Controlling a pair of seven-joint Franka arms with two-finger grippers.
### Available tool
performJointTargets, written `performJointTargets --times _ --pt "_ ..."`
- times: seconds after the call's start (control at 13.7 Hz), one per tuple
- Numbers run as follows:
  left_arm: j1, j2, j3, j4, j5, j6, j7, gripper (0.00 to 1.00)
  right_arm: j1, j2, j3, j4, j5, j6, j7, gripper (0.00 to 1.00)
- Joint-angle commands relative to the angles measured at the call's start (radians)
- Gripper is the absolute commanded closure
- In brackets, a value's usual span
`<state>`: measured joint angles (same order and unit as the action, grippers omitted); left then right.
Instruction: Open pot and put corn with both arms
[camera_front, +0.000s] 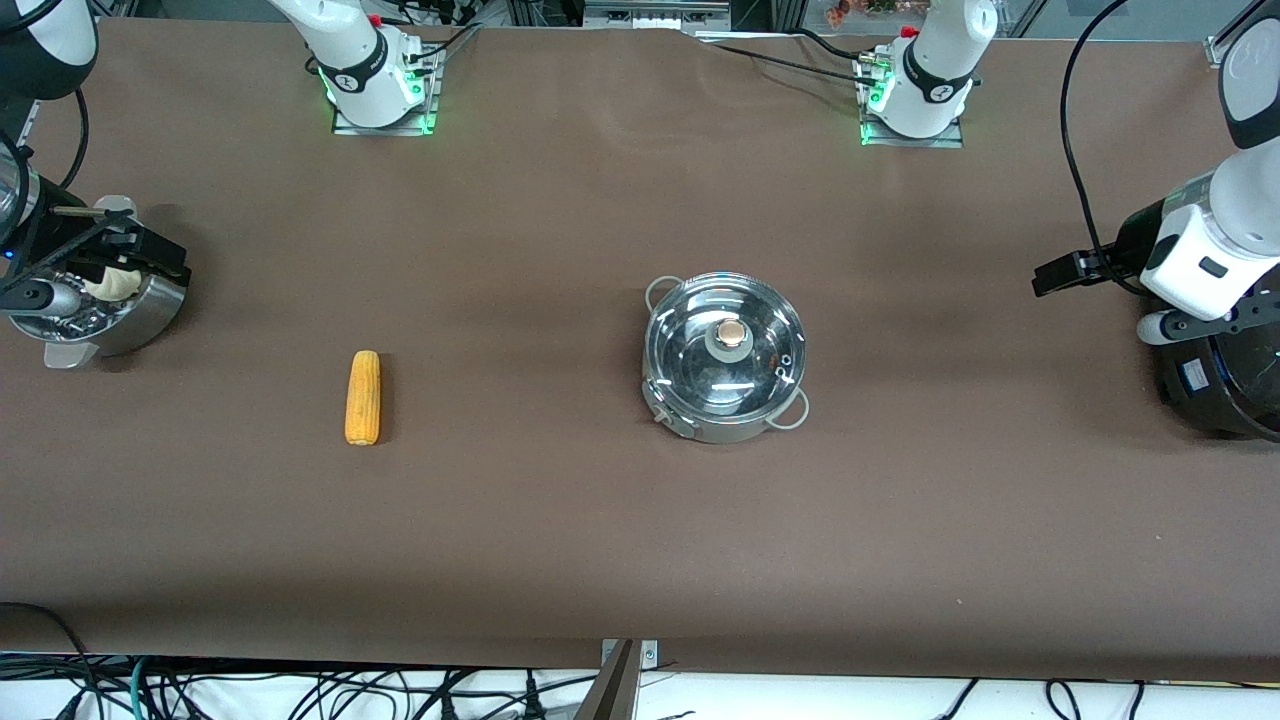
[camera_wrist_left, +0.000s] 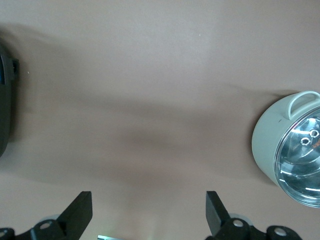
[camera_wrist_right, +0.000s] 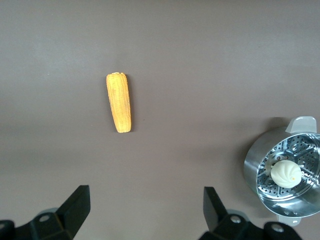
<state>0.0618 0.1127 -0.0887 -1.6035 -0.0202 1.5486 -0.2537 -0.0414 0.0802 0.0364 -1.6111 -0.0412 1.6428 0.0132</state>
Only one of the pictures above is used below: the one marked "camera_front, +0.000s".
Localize yellow corn cob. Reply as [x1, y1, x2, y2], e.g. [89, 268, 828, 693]
[345, 350, 382, 446]

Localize glass pot lid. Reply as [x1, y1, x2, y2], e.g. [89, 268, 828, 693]
[645, 272, 807, 417]

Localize steel steamer pot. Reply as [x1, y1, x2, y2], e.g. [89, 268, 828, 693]
[40, 195, 191, 369]

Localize white steamed bun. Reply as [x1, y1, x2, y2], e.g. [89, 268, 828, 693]
[80, 255, 143, 303]

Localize aluminium corner profile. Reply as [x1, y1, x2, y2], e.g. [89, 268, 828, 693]
[1205, 0, 1280, 69]

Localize orange pink background items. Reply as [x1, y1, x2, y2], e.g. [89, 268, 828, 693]
[825, 0, 926, 26]

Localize brown table cover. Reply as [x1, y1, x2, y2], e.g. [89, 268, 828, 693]
[0, 15, 1280, 681]

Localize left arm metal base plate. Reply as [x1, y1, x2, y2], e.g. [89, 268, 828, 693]
[860, 55, 966, 149]

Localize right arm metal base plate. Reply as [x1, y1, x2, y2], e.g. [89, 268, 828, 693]
[332, 45, 441, 136]

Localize black base cable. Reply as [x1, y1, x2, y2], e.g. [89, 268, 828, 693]
[405, 25, 481, 63]
[790, 28, 886, 63]
[695, 38, 881, 91]

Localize steel pot with handles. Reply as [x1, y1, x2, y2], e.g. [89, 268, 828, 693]
[641, 272, 811, 444]

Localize aluminium frame equipment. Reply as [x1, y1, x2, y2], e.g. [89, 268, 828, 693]
[583, 0, 731, 31]

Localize dark metal post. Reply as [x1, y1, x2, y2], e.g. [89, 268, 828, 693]
[573, 640, 641, 720]

